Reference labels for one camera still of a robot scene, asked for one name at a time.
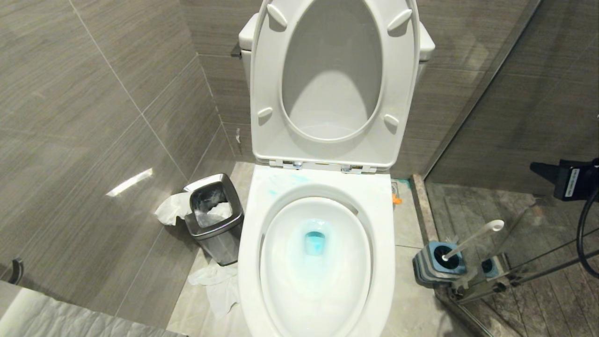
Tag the blue grey brush holder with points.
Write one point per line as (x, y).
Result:
(428, 269)

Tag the white toilet seat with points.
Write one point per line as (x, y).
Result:
(266, 140)

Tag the white toilet lid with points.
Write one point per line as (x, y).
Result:
(332, 70)

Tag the small orange object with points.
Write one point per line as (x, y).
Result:
(397, 200)

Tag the steel trash bin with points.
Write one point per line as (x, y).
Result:
(220, 243)

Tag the clear bin liner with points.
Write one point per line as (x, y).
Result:
(210, 213)

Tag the dark flush lever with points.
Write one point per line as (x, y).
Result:
(236, 51)

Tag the crumpled white tissue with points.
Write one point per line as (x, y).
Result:
(224, 297)
(171, 209)
(208, 275)

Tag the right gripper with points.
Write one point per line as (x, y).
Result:
(585, 180)

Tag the glass shower panel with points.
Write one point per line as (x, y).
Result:
(514, 117)

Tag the white toilet tank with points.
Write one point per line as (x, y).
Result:
(247, 37)

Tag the white toilet bowl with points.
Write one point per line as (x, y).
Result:
(383, 243)

